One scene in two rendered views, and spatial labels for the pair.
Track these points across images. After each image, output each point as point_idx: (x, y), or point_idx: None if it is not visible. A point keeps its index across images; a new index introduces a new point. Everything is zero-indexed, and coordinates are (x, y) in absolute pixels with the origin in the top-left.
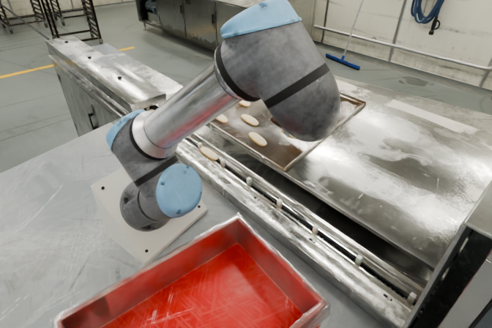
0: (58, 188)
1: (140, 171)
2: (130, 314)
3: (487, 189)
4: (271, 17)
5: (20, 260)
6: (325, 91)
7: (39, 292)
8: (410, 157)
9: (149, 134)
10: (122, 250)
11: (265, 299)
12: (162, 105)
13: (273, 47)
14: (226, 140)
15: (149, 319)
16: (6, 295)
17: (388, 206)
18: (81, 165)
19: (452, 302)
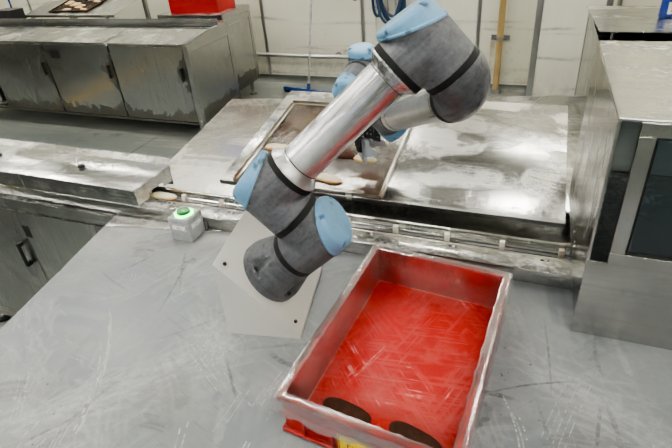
0: (107, 317)
1: (292, 213)
2: (326, 380)
3: (616, 101)
4: (434, 13)
5: (139, 399)
6: (485, 63)
7: (199, 413)
8: (490, 145)
9: (301, 165)
10: (260, 337)
11: (444, 310)
12: (310, 128)
13: (442, 36)
14: None
15: (350, 374)
16: (159, 435)
17: (498, 192)
18: (114, 284)
19: (598, 231)
